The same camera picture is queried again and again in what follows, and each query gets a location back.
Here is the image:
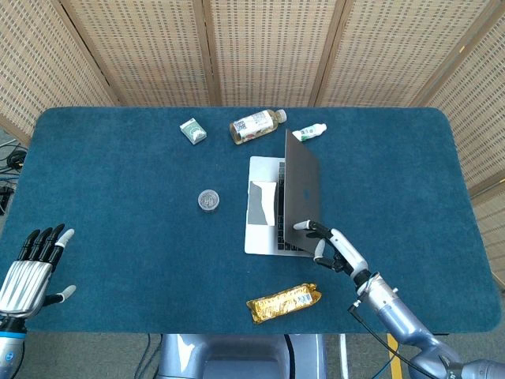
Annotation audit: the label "gold foil snack packet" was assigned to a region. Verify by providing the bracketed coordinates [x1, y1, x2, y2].
[246, 282, 323, 325]

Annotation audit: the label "yellow floor tape strip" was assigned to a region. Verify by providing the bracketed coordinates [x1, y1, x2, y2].
[387, 333, 403, 379]

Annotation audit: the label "blue carpet table cover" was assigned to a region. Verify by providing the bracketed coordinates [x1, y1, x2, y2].
[0, 106, 502, 336]

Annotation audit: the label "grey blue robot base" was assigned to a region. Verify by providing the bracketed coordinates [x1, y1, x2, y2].
[157, 333, 328, 379]

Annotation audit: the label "woven wooden folding screen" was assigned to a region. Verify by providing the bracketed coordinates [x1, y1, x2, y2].
[0, 0, 505, 287]

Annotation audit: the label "dark cables beside robot base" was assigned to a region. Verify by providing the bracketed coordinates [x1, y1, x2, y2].
[133, 334, 163, 379]

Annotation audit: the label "black floor cables bundle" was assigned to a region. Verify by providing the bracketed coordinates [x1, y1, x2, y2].
[0, 144, 27, 216]

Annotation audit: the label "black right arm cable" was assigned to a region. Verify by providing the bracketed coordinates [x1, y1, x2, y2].
[347, 302, 419, 368]

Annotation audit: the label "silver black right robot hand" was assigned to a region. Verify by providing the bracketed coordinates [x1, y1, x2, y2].
[292, 220, 372, 283]

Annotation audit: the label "yellow tea bottle with label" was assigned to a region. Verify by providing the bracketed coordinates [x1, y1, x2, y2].
[229, 109, 288, 145]

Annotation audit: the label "white table leg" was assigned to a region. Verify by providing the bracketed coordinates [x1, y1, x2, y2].
[338, 334, 350, 379]

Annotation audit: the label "silver grey laptop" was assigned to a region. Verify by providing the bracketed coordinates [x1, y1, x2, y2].
[244, 128, 320, 258]

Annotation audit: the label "small white plastic bottle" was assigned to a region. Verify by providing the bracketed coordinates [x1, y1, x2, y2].
[292, 122, 327, 142]

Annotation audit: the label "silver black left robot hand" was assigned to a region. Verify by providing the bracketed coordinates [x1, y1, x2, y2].
[0, 223, 77, 319]

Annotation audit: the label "green and white card box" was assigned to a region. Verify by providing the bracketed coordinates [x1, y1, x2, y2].
[179, 117, 208, 146]

